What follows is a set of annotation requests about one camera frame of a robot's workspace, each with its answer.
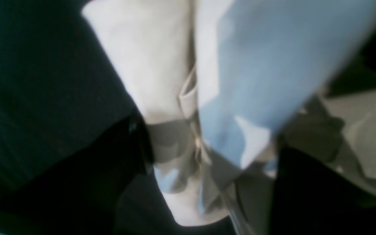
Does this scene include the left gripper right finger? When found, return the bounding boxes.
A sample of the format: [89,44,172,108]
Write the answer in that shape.
[222,147,376,235]

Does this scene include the cream white T-shirt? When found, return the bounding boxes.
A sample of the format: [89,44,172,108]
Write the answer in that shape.
[82,0,376,235]

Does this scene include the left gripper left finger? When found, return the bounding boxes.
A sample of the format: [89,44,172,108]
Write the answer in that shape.
[0,111,178,235]

